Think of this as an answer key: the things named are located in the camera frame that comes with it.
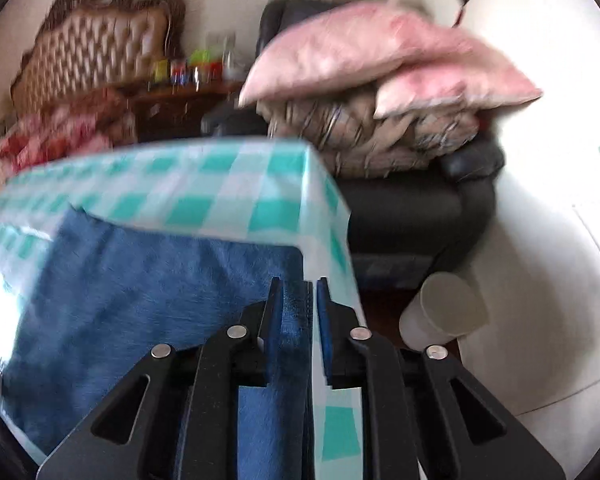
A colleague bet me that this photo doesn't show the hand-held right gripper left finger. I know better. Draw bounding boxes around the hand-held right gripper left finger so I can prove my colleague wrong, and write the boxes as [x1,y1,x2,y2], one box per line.
[36,276,284,480]

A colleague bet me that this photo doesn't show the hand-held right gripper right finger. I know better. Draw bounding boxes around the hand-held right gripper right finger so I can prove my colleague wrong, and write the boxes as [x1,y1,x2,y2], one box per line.
[316,276,566,480]

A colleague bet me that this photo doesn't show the blue pants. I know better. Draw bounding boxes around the blue pants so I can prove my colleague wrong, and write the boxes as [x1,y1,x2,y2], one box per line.
[0,207,317,480]

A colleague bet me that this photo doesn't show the white cylindrical bin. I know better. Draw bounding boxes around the white cylindrical bin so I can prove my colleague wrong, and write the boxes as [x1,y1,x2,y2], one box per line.
[398,272,490,354]

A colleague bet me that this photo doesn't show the black leather armchair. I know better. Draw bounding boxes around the black leather armchair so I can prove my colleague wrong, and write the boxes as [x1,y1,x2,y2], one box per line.
[201,0,507,292]

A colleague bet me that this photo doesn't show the green white checked tablecloth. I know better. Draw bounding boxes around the green white checked tablecloth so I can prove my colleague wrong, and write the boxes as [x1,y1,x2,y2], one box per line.
[0,137,367,480]

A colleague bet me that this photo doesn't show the brown patterned quilt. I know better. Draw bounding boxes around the brown patterned quilt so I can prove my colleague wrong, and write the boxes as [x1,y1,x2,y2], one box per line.
[255,85,482,179]

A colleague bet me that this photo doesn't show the dark wooden nightstand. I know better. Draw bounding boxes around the dark wooden nightstand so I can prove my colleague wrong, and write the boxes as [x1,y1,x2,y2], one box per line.
[114,79,247,144]

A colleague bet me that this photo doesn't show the small pink pillow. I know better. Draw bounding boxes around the small pink pillow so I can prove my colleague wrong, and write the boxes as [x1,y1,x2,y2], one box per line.
[372,67,544,121]

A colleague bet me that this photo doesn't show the large pink pillow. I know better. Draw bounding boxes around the large pink pillow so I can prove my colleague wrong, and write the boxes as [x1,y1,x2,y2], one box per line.
[237,1,513,110]

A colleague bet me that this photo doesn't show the red floral quilt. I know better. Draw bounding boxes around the red floral quilt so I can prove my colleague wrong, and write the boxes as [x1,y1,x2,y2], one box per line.
[0,85,139,197]

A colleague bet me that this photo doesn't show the tufted tan headboard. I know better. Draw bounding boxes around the tufted tan headboard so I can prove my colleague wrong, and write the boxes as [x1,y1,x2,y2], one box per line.
[10,0,189,117]

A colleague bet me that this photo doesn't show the white wardrobe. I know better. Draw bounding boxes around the white wardrobe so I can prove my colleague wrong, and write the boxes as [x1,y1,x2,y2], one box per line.
[424,0,600,186]

